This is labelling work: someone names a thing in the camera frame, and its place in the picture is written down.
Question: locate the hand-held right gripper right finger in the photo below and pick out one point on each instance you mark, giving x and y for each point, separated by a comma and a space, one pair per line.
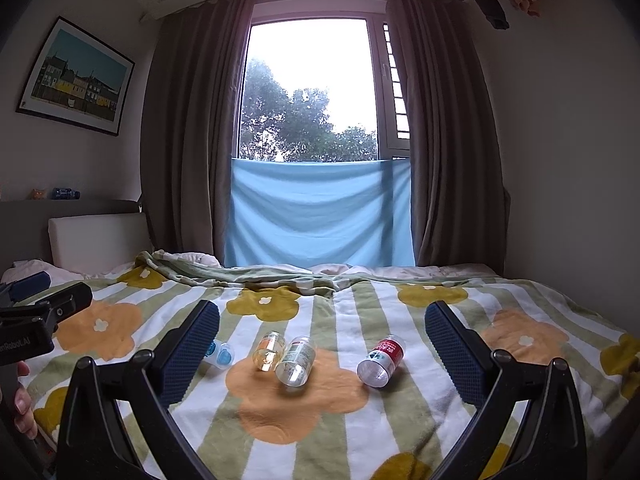
457, 345

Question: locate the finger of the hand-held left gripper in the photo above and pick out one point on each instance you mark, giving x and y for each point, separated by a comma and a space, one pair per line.
30, 284
65, 297

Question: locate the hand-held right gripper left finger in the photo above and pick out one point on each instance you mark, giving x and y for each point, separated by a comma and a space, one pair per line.
187, 345

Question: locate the clear cup with blue print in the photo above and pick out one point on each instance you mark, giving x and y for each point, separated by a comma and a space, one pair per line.
224, 354

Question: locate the clear cup with red label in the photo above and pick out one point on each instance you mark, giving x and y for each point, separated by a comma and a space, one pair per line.
382, 360

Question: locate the clear cup with yellow print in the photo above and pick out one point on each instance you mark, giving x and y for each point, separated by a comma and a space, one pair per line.
267, 352

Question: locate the clear cup with white label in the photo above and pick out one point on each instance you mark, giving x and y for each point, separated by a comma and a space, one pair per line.
296, 362

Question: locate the person's left hand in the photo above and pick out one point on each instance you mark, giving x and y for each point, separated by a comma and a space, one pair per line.
24, 402

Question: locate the grey headboard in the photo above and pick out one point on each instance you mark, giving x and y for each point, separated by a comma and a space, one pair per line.
25, 230

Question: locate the white cushion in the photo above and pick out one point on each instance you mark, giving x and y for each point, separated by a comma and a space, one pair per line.
100, 240

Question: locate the white bed sheet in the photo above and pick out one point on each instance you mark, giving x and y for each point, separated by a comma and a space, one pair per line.
425, 271

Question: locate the small orange figurine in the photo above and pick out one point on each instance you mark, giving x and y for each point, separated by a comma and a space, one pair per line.
39, 194

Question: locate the small blue toy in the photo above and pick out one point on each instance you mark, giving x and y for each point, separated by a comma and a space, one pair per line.
66, 193

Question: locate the floral striped blanket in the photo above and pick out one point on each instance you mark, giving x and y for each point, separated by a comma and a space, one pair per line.
330, 310

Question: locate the light blue cloth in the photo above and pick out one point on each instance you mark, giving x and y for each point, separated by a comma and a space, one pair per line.
320, 210

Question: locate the brown curtain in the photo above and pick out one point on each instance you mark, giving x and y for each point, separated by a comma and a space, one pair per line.
195, 135
445, 135

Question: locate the framed picture of houses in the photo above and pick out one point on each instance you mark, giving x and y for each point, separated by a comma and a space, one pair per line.
75, 77

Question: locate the white window frame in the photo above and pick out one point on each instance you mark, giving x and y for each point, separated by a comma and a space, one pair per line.
382, 85

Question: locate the white curtain rail cover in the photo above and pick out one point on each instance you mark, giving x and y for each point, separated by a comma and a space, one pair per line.
200, 2

